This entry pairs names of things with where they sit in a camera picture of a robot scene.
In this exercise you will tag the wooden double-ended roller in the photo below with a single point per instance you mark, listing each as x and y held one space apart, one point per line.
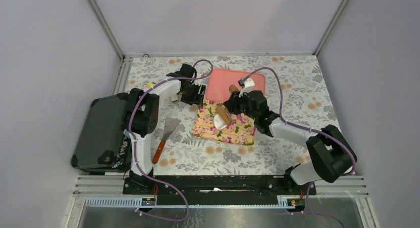
227 112

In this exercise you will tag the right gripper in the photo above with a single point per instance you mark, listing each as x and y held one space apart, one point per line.
232 104

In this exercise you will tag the pink plastic tray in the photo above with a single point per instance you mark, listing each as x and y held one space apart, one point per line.
219 81

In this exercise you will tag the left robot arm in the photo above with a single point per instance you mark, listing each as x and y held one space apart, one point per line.
142 111

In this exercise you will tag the floral cutting board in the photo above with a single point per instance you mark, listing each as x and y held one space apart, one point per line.
229 128

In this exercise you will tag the metal scraper red handle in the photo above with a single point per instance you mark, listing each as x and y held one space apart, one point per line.
169 127

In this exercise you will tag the white dough ball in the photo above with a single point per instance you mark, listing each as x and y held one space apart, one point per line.
219 122

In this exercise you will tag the orange green toy block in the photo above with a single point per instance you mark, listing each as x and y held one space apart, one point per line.
150 85

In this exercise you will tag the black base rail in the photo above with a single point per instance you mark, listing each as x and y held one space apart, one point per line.
216 190

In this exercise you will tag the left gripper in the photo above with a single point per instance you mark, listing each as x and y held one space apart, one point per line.
197 98

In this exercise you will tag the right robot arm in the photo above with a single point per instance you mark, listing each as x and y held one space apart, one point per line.
331 156

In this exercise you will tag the black case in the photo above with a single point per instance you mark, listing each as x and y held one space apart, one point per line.
102 146

